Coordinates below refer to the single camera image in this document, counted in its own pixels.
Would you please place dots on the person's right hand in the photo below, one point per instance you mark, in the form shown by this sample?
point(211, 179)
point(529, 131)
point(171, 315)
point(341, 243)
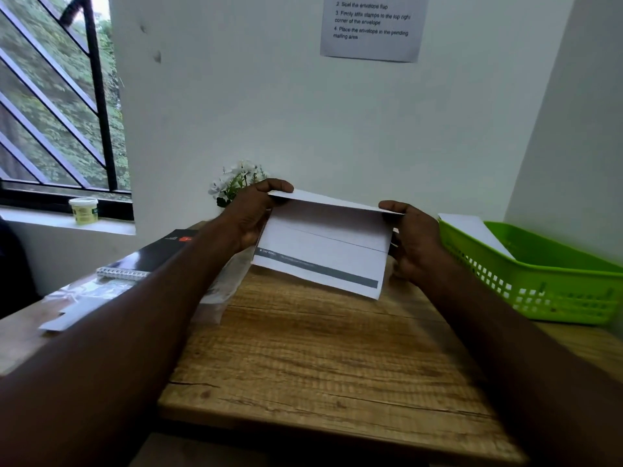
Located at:
point(418, 243)

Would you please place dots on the person's left hand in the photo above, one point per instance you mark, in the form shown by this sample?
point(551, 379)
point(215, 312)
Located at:
point(248, 213)

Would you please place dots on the white envelope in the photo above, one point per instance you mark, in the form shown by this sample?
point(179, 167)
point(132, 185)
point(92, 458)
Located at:
point(474, 233)

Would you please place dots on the clear plastic sleeve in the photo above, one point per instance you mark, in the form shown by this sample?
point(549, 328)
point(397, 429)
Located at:
point(224, 286)

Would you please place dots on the grey lined printed document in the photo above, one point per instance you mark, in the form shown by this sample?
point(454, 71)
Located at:
point(326, 238)

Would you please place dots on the green plastic basket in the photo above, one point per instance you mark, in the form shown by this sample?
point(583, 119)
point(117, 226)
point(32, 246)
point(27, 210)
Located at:
point(559, 282)

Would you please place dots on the stack of white envelopes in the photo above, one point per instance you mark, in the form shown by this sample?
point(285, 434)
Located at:
point(73, 316)

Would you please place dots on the person's right forearm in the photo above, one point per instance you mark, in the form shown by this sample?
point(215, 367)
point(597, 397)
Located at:
point(530, 374)

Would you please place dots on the person's left forearm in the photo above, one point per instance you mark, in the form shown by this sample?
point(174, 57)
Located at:
point(107, 355)

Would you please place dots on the white flower plant in pot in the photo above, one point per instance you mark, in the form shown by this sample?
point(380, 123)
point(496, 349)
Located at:
point(233, 179)

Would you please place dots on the black spiral notebook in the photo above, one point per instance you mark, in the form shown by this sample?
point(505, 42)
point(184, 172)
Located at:
point(151, 255)

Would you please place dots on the small cream jar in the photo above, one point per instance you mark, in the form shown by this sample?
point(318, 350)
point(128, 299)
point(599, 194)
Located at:
point(83, 211)

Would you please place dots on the black window grille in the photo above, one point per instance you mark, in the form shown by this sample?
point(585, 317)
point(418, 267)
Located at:
point(100, 116)

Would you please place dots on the white window sill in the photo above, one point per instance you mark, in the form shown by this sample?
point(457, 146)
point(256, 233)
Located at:
point(68, 221)

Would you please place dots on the paper notice sheet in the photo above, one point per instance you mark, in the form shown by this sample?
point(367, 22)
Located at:
point(375, 29)

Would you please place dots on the black backpack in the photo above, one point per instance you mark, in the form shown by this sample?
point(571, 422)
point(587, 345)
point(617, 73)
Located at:
point(17, 272)

